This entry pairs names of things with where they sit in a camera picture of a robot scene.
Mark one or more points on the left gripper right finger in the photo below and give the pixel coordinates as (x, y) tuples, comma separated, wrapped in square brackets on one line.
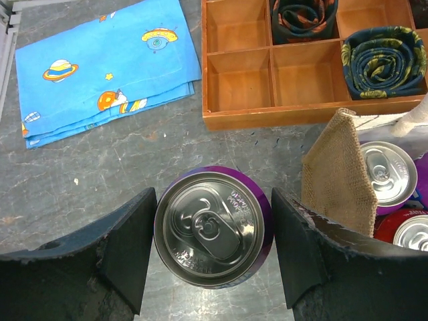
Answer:
[(330, 272)]

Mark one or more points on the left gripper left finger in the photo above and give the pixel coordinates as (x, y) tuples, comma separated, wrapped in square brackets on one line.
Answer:
[(97, 272)]

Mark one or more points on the purple soda can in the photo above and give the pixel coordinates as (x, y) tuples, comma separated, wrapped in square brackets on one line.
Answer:
[(420, 193), (213, 227), (392, 174)]

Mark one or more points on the canvas tote bag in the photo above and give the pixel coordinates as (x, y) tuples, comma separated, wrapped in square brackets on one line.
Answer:
[(335, 181)]

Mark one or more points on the rolled green-pattern tie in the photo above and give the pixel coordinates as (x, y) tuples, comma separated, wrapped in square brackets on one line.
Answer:
[(383, 62)]

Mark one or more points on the wooden compartment tray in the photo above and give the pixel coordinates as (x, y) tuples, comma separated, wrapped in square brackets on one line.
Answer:
[(250, 82)]

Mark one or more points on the blue space-print cloth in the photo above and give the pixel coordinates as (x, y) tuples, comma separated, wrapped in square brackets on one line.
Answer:
[(120, 64)]

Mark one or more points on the rolled dark tie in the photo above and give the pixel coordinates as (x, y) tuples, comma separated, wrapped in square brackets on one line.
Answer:
[(295, 21)]

